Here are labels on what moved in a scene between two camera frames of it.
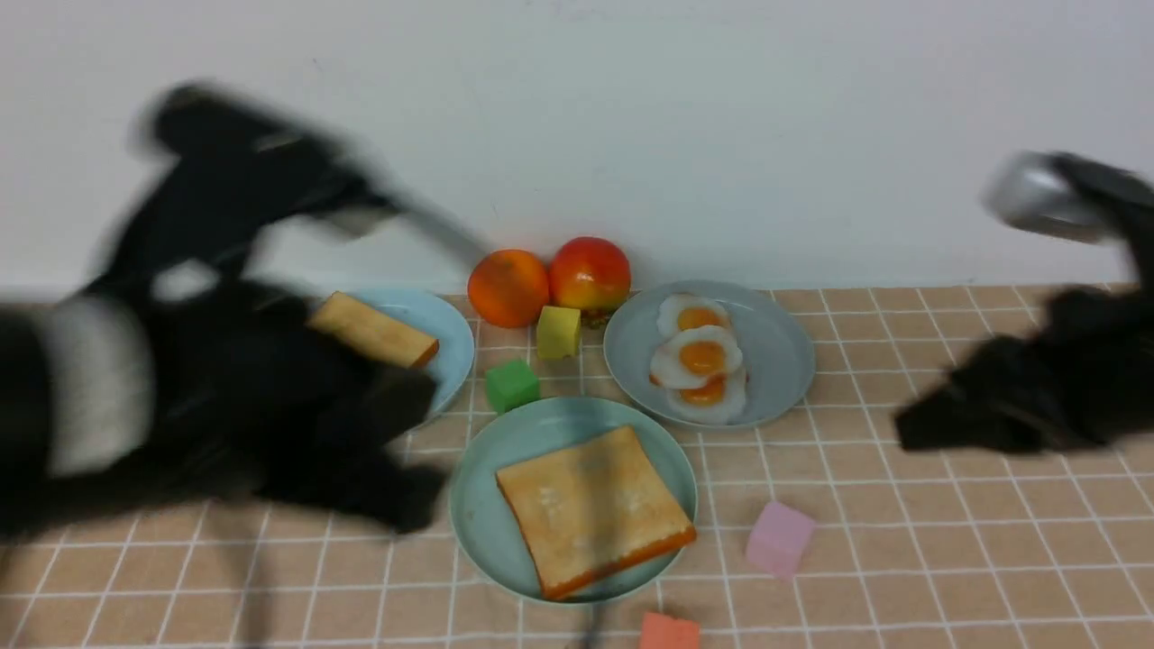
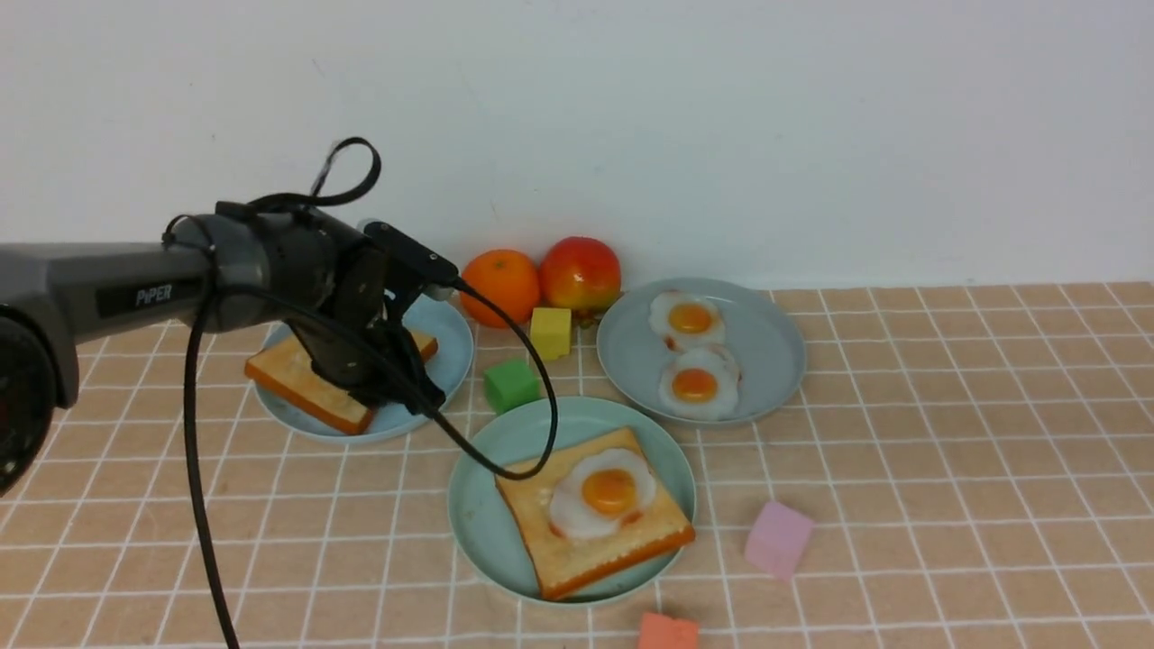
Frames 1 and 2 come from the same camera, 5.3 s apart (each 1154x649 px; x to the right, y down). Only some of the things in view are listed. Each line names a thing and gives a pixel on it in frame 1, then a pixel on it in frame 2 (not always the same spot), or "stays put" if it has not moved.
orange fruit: (508, 288) stays put
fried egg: (721, 401) stays put
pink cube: (779, 539) stays put
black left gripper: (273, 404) to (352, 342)
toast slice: (591, 508) stays put
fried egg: (691, 358) to (599, 491)
